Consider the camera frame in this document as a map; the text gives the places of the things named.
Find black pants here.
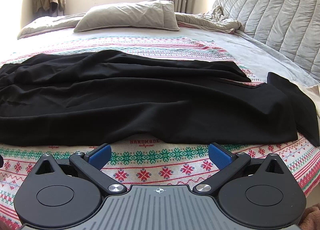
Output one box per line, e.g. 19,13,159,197
1,50,319,146

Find crumpled grey blanket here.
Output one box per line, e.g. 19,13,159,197
175,6,241,34

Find folded grey duvet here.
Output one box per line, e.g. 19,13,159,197
17,13,85,40

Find grey quilted headboard cover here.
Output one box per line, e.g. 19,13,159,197
214,0,319,80

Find grey pillow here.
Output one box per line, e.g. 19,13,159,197
74,0,179,32

